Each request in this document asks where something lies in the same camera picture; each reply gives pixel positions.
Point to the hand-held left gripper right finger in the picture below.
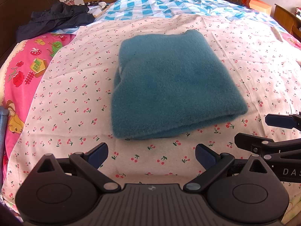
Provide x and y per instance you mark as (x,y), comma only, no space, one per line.
(204,157)

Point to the teal fleece towel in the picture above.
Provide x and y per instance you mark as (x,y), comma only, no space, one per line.
(174,82)

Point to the pink cartoon print blanket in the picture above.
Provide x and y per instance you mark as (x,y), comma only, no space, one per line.
(23,75)

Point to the pink printed cloth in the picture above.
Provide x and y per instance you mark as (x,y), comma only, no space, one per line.
(291,40)

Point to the orange box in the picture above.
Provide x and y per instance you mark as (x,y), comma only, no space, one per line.
(257,4)

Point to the small white object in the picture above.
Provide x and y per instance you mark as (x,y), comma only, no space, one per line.
(102,4)

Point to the dark wooden headboard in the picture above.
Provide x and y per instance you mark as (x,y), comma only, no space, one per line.
(21,4)

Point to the dark navy jacket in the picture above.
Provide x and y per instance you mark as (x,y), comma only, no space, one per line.
(56,16)

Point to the cherry print bed sheet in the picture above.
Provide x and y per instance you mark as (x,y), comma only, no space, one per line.
(70,103)

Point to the person's dark clothing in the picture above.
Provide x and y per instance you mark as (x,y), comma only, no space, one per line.
(4,216)

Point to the blue white checkered quilt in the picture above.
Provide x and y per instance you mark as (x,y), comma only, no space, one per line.
(152,7)

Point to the wooden bedside cabinet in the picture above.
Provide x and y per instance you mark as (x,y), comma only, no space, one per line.
(285,18)

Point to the pink plastic basket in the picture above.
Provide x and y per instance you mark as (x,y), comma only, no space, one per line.
(69,0)

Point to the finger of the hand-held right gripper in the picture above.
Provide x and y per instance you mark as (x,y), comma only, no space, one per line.
(279,120)
(244,140)

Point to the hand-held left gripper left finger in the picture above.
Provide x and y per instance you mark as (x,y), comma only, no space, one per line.
(98,155)

